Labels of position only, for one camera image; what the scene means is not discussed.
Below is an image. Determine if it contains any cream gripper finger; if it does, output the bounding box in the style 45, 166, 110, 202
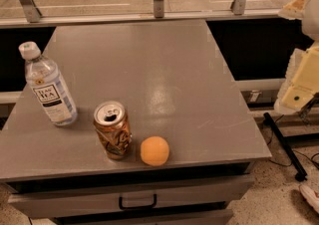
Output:
278, 0, 306, 20
274, 46, 319, 114

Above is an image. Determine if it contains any clear blue tea bottle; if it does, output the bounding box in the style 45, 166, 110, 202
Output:
19, 42, 78, 126

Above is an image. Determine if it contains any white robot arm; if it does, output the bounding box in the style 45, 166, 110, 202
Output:
274, 0, 319, 114

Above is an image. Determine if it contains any black metal floor bar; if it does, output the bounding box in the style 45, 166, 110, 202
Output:
263, 112, 307, 182

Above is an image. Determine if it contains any white shoe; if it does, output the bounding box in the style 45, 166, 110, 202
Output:
299, 184, 319, 214

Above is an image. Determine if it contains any grey cabinet drawer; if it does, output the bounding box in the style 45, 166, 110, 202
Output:
56, 209, 233, 225
9, 174, 254, 218

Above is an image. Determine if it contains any lower grey cabinet drawer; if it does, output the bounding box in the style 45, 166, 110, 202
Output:
56, 209, 233, 225

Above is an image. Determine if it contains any orange ball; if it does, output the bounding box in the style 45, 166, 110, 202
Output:
141, 136, 169, 166

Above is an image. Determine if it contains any open orange soda can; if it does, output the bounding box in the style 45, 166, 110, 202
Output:
93, 101, 132, 159

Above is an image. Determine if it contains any black floor cable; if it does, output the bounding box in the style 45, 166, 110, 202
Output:
265, 114, 319, 170

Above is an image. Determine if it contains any black drawer handle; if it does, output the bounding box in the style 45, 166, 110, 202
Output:
118, 194, 158, 211

